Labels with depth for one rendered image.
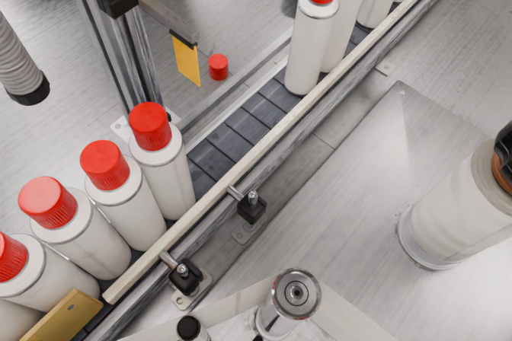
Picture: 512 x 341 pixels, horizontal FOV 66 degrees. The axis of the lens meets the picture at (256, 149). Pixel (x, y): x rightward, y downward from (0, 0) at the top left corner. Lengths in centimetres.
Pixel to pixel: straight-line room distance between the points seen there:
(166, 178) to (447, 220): 29
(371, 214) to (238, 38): 41
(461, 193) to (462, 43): 50
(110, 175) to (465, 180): 32
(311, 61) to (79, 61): 41
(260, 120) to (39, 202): 35
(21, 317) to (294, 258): 29
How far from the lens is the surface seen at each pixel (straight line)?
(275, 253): 52
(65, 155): 67
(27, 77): 39
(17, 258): 36
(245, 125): 59
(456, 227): 46
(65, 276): 42
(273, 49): 57
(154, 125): 35
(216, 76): 69
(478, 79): 84
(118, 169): 35
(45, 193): 35
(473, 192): 42
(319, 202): 55
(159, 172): 40
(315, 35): 53
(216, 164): 56
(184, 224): 49
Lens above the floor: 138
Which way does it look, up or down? 61 degrees down
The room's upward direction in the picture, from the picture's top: 6 degrees clockwise
